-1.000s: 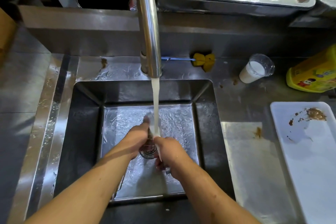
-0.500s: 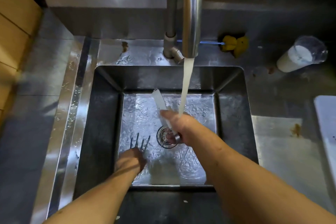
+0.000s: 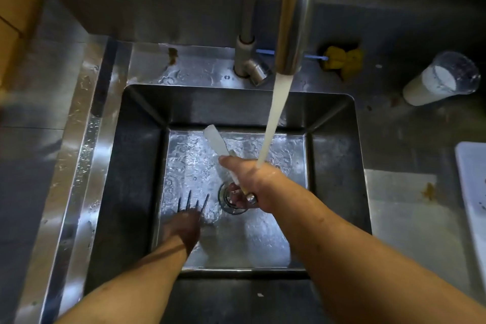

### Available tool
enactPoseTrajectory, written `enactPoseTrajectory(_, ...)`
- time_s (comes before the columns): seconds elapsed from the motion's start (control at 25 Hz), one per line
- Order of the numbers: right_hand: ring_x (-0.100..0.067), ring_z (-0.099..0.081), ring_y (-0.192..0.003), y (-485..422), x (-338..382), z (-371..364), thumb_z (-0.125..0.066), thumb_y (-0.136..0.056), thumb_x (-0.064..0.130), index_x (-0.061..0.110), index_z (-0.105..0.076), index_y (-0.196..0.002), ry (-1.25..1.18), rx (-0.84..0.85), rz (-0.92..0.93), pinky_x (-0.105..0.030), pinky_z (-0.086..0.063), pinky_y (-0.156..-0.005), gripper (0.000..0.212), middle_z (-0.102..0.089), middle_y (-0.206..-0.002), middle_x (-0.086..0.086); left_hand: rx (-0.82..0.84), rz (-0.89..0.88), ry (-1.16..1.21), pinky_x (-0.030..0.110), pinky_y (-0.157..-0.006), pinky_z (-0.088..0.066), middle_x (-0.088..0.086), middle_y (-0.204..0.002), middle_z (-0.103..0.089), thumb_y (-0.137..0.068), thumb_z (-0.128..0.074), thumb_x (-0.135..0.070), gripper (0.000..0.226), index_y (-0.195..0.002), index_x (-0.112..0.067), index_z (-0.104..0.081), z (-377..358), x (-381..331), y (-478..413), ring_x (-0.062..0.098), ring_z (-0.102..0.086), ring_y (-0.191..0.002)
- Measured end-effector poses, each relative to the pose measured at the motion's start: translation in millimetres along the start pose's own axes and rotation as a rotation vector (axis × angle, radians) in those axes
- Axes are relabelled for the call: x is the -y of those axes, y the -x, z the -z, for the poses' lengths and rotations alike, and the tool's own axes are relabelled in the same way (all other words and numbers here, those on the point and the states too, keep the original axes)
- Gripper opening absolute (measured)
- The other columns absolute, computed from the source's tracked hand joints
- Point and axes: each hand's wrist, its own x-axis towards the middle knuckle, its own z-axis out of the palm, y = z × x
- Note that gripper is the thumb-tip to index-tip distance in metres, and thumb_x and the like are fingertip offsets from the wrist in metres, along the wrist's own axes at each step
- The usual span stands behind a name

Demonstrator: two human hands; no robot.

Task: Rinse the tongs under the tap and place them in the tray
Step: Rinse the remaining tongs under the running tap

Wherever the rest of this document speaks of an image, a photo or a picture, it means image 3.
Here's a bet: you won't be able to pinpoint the person's left hand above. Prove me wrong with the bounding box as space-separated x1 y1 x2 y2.
161 208 204 256

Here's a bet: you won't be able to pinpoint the person's right hand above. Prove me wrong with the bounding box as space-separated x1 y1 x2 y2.
219 155 284 214

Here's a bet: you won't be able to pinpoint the steel tongs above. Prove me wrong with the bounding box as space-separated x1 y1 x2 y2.
177 190 192 214
195 192 210 218

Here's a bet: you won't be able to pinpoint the white-tipped metal tongs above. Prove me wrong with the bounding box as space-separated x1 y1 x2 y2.
203 124 259 207

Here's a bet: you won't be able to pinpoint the stainless steel sink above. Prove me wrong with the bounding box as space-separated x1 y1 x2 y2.
83 84 373 290

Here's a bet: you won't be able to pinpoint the white plastic tray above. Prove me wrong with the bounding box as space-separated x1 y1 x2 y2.
455 141 486 282

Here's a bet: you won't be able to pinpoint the person's right forearm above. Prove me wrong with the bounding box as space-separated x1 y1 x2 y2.
262 183 486 324

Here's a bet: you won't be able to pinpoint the person's left forearm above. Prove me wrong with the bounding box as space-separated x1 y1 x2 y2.
55 236 189 324

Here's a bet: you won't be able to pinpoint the curved steel faucet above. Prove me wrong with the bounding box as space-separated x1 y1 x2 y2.
233 0 321 87

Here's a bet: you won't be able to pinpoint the clear cup with white liquid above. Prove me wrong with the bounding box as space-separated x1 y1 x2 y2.
402 51 482 107

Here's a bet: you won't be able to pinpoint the light wooden cabinet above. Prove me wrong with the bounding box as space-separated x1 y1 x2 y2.
0 0 43 89

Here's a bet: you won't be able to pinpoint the yellow sponge brush, blue handle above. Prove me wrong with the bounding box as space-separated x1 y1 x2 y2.
256 46 365 82

